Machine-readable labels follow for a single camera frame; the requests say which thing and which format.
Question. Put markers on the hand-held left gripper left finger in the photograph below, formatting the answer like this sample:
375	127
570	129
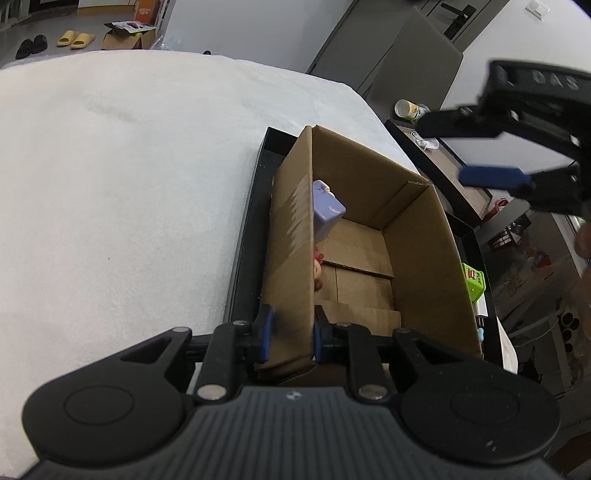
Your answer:
264	334

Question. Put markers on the cardboard box with papers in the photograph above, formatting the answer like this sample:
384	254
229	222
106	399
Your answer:
127	37

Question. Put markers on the orange box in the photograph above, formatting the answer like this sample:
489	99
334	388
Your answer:
147	10

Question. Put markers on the white charger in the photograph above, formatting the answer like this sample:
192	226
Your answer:
481	310

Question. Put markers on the black slipper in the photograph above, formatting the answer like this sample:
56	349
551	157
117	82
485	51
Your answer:
24	48
39	43

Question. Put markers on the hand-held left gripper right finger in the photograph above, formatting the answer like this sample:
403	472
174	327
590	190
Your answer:
318	341

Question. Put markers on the green toy block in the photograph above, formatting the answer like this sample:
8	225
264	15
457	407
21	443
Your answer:
473	282

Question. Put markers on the person's right hand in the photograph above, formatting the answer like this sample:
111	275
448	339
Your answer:
585	242

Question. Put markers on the paper cup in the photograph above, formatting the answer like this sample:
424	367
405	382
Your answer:
408	110

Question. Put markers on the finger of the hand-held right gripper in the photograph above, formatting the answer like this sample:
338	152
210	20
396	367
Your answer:
491	177
457	124

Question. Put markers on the white face mask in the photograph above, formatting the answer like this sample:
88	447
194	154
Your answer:
425	142

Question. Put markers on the yellow slipper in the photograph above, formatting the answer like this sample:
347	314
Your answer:
66	38
83	40

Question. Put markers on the white light switch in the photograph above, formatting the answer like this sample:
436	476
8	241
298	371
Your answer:
537	8

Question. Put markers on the purple toy block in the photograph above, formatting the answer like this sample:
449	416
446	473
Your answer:
325	210

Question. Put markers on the red plastic basket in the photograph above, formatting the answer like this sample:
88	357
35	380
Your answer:
503	230

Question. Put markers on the small red-haired doll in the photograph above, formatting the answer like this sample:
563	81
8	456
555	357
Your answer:
318	270

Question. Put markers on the dark grey door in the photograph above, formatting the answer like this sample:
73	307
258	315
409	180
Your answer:
369	32

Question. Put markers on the grey leaning board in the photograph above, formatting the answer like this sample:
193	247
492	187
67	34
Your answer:
418	64

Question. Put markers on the black tray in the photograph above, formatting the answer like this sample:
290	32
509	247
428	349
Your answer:
249	221

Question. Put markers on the black framed brown board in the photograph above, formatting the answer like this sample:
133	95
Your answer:
450	166

